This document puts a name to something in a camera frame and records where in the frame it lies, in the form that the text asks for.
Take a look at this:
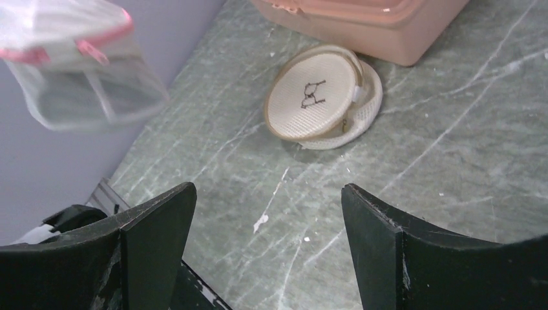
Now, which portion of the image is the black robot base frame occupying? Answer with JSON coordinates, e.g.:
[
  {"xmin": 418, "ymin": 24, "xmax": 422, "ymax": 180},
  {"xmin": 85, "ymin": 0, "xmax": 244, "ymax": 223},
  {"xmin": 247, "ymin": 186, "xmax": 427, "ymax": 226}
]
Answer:
[{"xmin": 169, "ymin": 260, "xmax": 232, "ymax": 310}]

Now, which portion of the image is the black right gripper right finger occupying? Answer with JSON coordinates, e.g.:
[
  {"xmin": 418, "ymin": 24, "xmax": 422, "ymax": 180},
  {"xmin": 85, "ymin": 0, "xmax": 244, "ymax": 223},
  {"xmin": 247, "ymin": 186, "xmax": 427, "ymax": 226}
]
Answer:
[{"xmin": 341, "ymin": 183, "xmax": 547, "ymax": 309}]

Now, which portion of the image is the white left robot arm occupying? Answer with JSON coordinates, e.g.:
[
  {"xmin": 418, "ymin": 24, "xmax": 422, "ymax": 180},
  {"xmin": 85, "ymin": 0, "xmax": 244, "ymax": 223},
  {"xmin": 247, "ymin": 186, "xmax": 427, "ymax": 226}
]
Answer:
[{"xmin": 11, "ymin": 205, "xmax": 107, "ymax": 245}]

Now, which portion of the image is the pink plastic toolbox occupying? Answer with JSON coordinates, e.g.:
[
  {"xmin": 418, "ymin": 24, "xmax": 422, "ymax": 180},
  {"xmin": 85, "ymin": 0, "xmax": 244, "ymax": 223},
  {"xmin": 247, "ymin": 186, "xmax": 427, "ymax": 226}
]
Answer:
[{"xmin": 252, "ymin": 0, "xmax": 467, "ymax": 67}]

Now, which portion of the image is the clear round lidded container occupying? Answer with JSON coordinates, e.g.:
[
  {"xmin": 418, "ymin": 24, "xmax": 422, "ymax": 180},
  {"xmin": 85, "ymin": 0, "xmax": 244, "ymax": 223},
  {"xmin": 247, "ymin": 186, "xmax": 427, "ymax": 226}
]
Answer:
[{"xmin": 1, "ymin": 1, "xmax": 169, "ymax": 132}]

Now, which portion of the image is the white mesh laundry bag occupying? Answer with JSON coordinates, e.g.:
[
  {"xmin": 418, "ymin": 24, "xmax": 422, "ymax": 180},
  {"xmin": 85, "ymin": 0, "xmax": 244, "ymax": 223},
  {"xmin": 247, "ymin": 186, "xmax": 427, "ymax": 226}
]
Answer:
[{"xmin": 263, "ymin": 44, "xmax": 383, "ymax": 150}]

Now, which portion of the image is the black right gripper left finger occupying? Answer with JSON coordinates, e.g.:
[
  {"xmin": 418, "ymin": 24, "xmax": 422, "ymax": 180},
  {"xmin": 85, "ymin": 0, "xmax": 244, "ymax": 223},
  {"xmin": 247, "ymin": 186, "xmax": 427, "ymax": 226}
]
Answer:
[{"xmin": 1, "ymin": 182, "xmax": 197, "ymax": 309}]

